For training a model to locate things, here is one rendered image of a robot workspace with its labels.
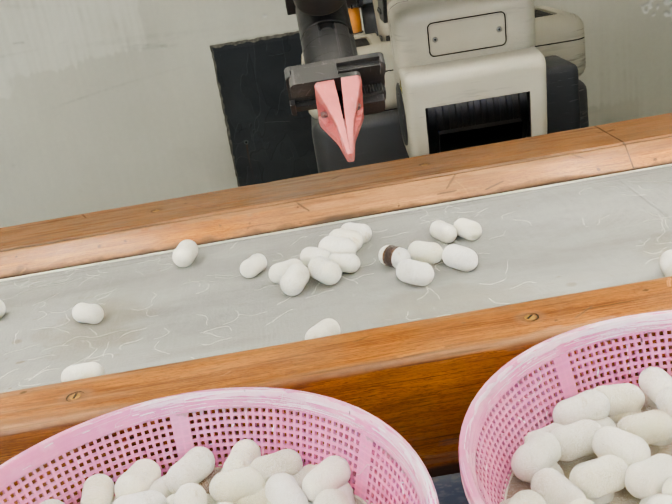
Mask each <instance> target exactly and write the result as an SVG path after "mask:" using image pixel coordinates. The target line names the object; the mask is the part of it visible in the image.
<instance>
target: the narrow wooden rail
mask: <svg viewBox="0 0 672 504"><path fill-rule="evenodd" d="M668 310H672V276H669V277H664V278H658V279H652V280H646V281H641V282H635V283H629V284H623V285H618V286H612V287H606V288H600V289H595V290H589V291H583V292H577V293H572V294H566V295H560V296H554V297H549V298H543V299H537V300H531V301H526V302H520V303H514V304H509V305H503V306H497V307H491V308H486V309H480V310H474V311H468V312H463V313H457V314H451V315H445V316H440V317H434V318H428V319H422V320H417V321H411V322H405V323H399V324H394V325H388V326H382V327H376V328H371V329H365V330H359V331H353V332H348V333H342V334H336V335H330V336H325V337H319V338H313V339H307V340H302V341H296V342H290V343H285V344H279V345H273V346H267V347H262V348H256V349H250V350H244V351H239V352H233V353H227V354H221V355H216V356H210V357H204V358H198V359H193V360H187V361H181V362H175V363H170V364H164V365H158V366H152V367H147V368H141V369H135V370H129V371H124V372H118V373H112V374H106V375H101V376H95V377H89V378H83V379H78V380H72V381H66V382H61V383H55V384H49V385H43V386H38V387H32V388H26V389H20V390H15V391H9V392H3V393H0V465H1V464H3V463H5V462H6V461H8V460H9V459H11V458H13V457H15V456H16V455H18V454H20V453H21V452H23V451H25V450H27V449H29V448H30V447H32V446H34V445H36V444H38V443H40V442H42V441H44V440H46V439H48V438H50V437H52V436H54V435H56V434H58V433H60V432H62V431H65V430H67V429H69V428H71V427H74V426H76V425H78V424H81V423H83V422H86V421H88V420H91V419H93V418H96V417H99V416H101V415H104V414H107V413H110V412H113V411H116V410H119V409H122V408H125V407H128V406H132V405H135V404H139V403H142V402H146V401H150V400H154V399H158V398H163V397H167V396H172V395H177V394H182V393H188V392H195V391H202V390H210V389H220V388H236V387H268V388H282V389H292V390H298V391H305V392H310V393H315V394H320V395H323V396H327V397H331V398H334V399H337V400H340V401H343V402H346V403H349V404H351V405H354V406H356V407H358V408H360V409H362V410H364V411H366V412H369V413H370V414H372V415H374V416H375V417H377V418H379V419H380V420H382V421H383V422H385V423H386V424H388V425H389V426H390V427H392V428H393V429H394V430H395V431H396V432H398V433H399V434H400V435H401V436H402V437H403V438H404V439H405V440H406V441H407V442H408V443H409V444H410V446H411V447H412V448H413V449H414V451H415V452H416V453H417V454H418V456H419V457H420V459H421V460H422V462H423V463H424V465H425V466H426V468H427V470H428V472H429V474H430V476H431V477H437V476H443V475H448V474H454V473H460V466H459V453H458V446H459V436H460V432H461V427H462V424H463V421H464V418H465V415H466V413H467V411H468V409H469V407H470V404H471V402H472V401H473V399H474V398H475V396H476V395H477V393H478V392H479V390H480V389H481V388H482V387H483V385H484V384H485V383H486V382H487V381H488V380H489V379H490V378H491V377H492V376H493V375H494V374H495V373H496V372H497V371H498V370H499V369H500V368H501V367H503V366H504V365H505V364H507V363H508V362H509V361H511V360H512V359H513V358H515V357H517V356H518V355H520V354H521V353H523V352H524V351H526V350H528V349H530V348H531V347H533V346H535V345H537V344H539V343H541V342H543V341H545V340H548V339H550V338H552V337H555V336H557V335H559V334H562V333H565V332H568V331H570V330H573V329H576V328H579V327H582V326H586V325H589V324H593V323H597V322H600V321H605V320H609V319H613V318H619V317H624V316H629V315H635V314H642V313H649V312H658V311H668Z"/></svg>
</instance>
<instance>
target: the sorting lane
mask: <svg viewBox="0 0 672 504"><path fill-rule="evenodd" d="M460 218H466V219H469V220H472V221H475V222H477V223H479V224H480V226H481V228H482V234H481V236H480V237H479V238H478V239H477V240H473V241H470V240H467V239H465V238H462V237H460V236H458V235H457V236H456V239H455V240H454V241H453V242H451V243H444V242H442V241H440V240H438V239H436V238H434V237H433V236H432V235H431V234H430V226H431V224H432V223H433V222H434V221H437V220H442V221H444V222H446V223H448V224H451V225H454V223H455V221H456V220H458V219H460ZM348 222H351V223H361V224H366V225H368V226H369V227H370V228H371V231H372V237H371V239H370V240H369V241H368V242H367V243H363V244H362V247H361V248H360V249H359V250H358V251H356V256H358V258H359V260H360V267H359V269H358V270H357V271H356V272H354V273H345V272H342V274H341V278H340V280H339V281H338V282H337V283H335V284H333V285H326V284H323V283H321V282H319V281H317V280H315V279H314V278H312V277H311V276H310V278H309V281H308V283H307V284H306V285H305V287H304V289H303V290H302V292H301V293H299V294H298V295H295V296H289V295H286V294H285V293H284V292H283V291H282V290H281V287H280V284H276V283H274V282H272V281H271V280H270V278H269V269H270V267H271V266H272V265H274V264H276V263H280V262H283V261H287V260H290V259H298V260H300V254H301V251H302V250H303V249H304V248H306V247H317V248H318V245H319V243H320V241H321V240H322V239H323V238H324V237H326V236H329V234H330V233H331V231H333V230H335V229H340V228H341V227H342V225H343V224H345V223H348ZM414 241H425V242H435V243H438V244H439V245H440V246H441V247H442V249H443V250H444V249H445V248H446V247H447V246H448V245H451V244H457V245H460V246H464V247H467V248H470V249H472V250H474V251H475V252H476V254H477V256H478V264H477V266H476V267H475V268H474V269H473V270H471V271H468V272H464V271H460V270H457V269H455V268H452V267H449V266H447V265H446V264H445V263H444V261H443V259H441V260H440V261H439V262H438V263H435V264H430V263H428V264H429V265H431V267H432V268H433V270H434V278H433V280H432V282H431V283H429V284H428V285H426V286H418V285H413V284H409V283H405V282H402V281H401V280H400V279H399V278H398V277H397V275H396V268H393V267H389V266H386V265H384V264H382V263H381V262H380V260H379V257H378V254H379V251H380V249H381V248H382V247H383V246H386V245H394V246H399V247H402V248H405V249H406V250H408V247H409V245H410V244H411V243H412V242H414ZM197 246H198V255H197V256H196V258H195V259H194V261H193V262H192V263H191V264H190V265H189V266H187V267H179V266H177V265H176V264H175V263H174V262H173V259H172V255H173V251H174V250H175V249H174V250H168V251H163V252H157V253H151V254H145V255H139V256H134V257H128V258H122V259H116V260H110V261H105V262H99V263H93V264H87V265H81V266H76V267H70V268H64V269H58V270H52V271H47V272H41V273H35V274H29V275H23V276H18V277H12V278H6V279H0V300H1V301H3V303H4V304H5V307H6V310H5V314H4V315H3V316H2V317H1V318H0V393H3V392H9V391H15V390H20V389H26V388H32V387H38V386H43V385H49V384H55V383H61V382H62V381H61V374H62V372H63V370H64V369H65V368H67V367H68V366H71V365H76V364H81V363H87V362H96V363H99V364H100V365H101V366H102V367H103V369H104V372H105V374H104V375H106V374H112V373H118V372H124V371H129V370H135V369H141V368H147V367H152V366H158V365H164V364H170V363H175V362H181V361H187V360H193V359H198V358H204V357H210V356H216V355H221V354H227V353H233V352H239V351H244V350H250V349H256V348H262V347H267V346H273V345H279V344H285V343H290V342H296V341H302V340H305V335H306V332H307V331H308V330H309V329H310V328H312V327H313V326H314V325H316V324H317V323H319V322H320V321H321V320H323V319H327V318H331V319H334V320H335V321H337V323H338V324H339V326H340V334H342V333H348V332H353V331H359V330H365V329H371V328H376V327H382V326H388V325H394V324H399V323H405V322H411V321H417V320H422V319H428V318H434V317H440V316H445V315H451V314H457V313H463V312H468V311H474V310H480V309H486V308H491V307H497V306H503V305H509V304H514V303H520V302H526V301H531V300H537V299H543V298H549V297H554V296H560V295H566V294H572V293H577V292H583V291H589V290H595V289H600V288H606V287H612V286H618V285H623V284H629V283H635V282H641V281H646V280H652V279H658V278H664V277H665V275H664V273H663V272H662V269H661V267H660V264H659V261H660V257H661V255H662V254H663V253H664V252H665V251H667V250H671V249H672V164H667V165H661V166H655V167H650V168H644V169H638V170H632V171H627V172H621V173H615V174H609V175H603V176H598V177H592V178H586V179H580V180H574V181H569V182H563V183H557V184H551V185H545V186H540V187H534V188H528V189H522V190H516V191H511V192H505V193H499V194H493V195H487V196H482V197H476V198H470V199H464V200H458V201H453V202H447V203H441V204H435V205H429V206H424V207H418V208H412V209H406V210H400V211H395V212H389V213H383V214H377V215H371V216H366V217H360V218H354V219H348V220H342V221H337V222H331V223H325V224H319V225H313V226H308V227H302V228H296V229H290V230H284V231H279V232H273V233H267V234H261V235H255V236H250V237H244V238H238V239H232V240H226V241H221V242H215V243H209V244H203V245H197ZM256 253H260V254H262V255H264V256H265V257H266V259H267V266H266V268H265V269H264V270H263V271H261V272H260V273H258V274H257V275H256V276H255V277H253V278H246V277H244V276H243V275H242V274H241V272H240V265H241V263H242V262H243V261H245V260H246V259H248V258H249V257H251V256H252V255H253V254H256ZM300 261H301V260H300ZM78 303H88V304H97V305H99V306H100V307H101V308H102V309H103V311H104V317H103V319H102V320H101V321H100V322H99V323H97V324H89V323H81V322H77V321H76V320H75V319H74V318H73V316H72V309H73V308H74V306H75V305H76V304H78Z"/></svg>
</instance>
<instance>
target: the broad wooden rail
mask: <svg viewBox="0 0 672 504"><path fill-rule="evenodd" d="M667 164H672V113H667V114H661V115H655V116H649V117H643V118H638V119H632V120H626V121H620V122H614V123H609V124H603V125H597V126H591V127H585V128H579V129H574V130H568V131H562V132H556V133H550V134H544V135H539V136H533V137H527V138H521V139H515V140H510V141H504V142H498V143H492V144H486V145H480V146H475V147H469V148H463V149H457V150H451V151H446V152H440V153H434V154H428V155H422V156H416V157H411V158H405V159H399V160H393V161H387V162H382V163H376V164H370V165H364V166H358V167H352V168H347V169H341V170H335V171H329V172H323V173H317V174H312V175H306V176H300V177H294V178H288V179H283V180H277V181H272V182H267V183H261V184H254V185H248V186H242V187H236V188H230V189H224V190H219V191H213V192H207V193H201V194H195V195H189V196H184V197H178V198H172V199H166V200H160V201H154V202H149V203H143V204H137V205H131V206H125V207H120V208H114V209H108V210H102V211H96V212H90V213H85V214H79V215H73V216H67V217H61V218H55V219H50V220H44V221H38V222H32V223H26V224H21V225H15V226H9V227H3V228H0V279H6V278H12V277H18V276H23V275H29V274H35V273H41V272H47V271H52V270H58V269H64V268H70V267H76V266H81V265H87V264H93V263H99V262H105V261H110V260H116V259H122V258H128V257H134V256H139V255H145V254H151V253H157V252H163V251H168V250H174V249H176V248H177V246H178V245H179V243H180V242H182V241H183V240H192V241H194V242H195V243H196V244H197V245H203V244H209V243H215V242H221V241H226V240H232V239H238V238H244V237H250V236H255V235H261V234H267V233H273V232H279V231H284V230H290V229H296V228H302V227H308V226H313V225H319V224H325V223H331V222H337V221H342V220H348V219H354V218H360V217H366V216H371V215H377V214H383V213H389V212H395V211H400V210H406V209H412V208H418V207H424V206H429V205H435V204H441V203H447V202H453V201H458V200H464V199H470V198H476V197H482V196H487V195H493V194H499V193H505V192H511V191H516V190H522V189H528V188H534V187H540V186H545V185H551V184H557V183H563V182H569V181H574V180H580V179H586V178H592V177H598V176H603V175H609V174H615V173H621V172H627V171H632V170H638V169H644V168H650V167H655V166H661V165H667Z"/></svg>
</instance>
